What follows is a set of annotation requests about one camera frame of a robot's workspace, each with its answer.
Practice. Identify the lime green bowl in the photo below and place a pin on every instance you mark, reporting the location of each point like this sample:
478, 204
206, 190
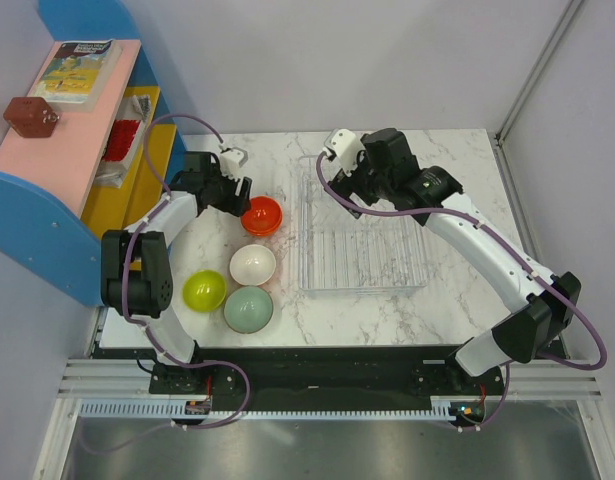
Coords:
204, 291

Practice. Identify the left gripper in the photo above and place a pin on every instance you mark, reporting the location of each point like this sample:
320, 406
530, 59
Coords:
240, 204

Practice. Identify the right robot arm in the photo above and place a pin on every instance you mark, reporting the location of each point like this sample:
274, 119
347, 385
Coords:
381, 166

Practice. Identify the illustrated book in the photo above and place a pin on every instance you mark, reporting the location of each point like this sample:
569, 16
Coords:
77, 74

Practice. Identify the clear wire dish rack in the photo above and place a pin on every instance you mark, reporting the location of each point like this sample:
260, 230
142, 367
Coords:
341, 254

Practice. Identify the white slotted cable duct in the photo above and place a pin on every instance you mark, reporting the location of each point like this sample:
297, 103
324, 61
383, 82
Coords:
170, 409

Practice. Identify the aluminium frame rail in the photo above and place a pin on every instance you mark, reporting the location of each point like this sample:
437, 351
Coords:
546, 424

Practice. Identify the brown perforated box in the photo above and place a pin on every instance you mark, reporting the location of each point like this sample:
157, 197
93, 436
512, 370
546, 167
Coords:
31, 117

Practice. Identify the blue pink yellow shelf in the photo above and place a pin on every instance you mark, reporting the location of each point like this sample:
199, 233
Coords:
51, 214

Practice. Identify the white bowl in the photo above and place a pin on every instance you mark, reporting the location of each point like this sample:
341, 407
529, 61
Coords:
252, 265

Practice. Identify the pale green bowl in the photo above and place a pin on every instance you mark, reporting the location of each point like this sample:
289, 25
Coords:
248, 309

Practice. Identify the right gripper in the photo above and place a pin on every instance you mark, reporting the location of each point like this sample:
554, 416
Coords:
343, 185

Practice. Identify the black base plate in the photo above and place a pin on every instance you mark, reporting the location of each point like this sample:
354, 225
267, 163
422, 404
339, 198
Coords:
366, 377

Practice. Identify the red white brush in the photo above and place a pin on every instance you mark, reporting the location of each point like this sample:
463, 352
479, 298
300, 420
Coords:
123, 141

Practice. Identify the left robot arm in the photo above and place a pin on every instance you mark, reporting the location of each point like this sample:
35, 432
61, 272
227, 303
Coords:
136, 275

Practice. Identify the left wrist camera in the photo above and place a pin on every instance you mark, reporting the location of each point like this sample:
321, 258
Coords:
231, 161

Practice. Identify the orange bowl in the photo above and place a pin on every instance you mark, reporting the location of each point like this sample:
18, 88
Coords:
261, 229
263, 209

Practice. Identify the aluminium corner post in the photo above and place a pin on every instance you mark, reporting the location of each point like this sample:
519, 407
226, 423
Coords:
555, 39

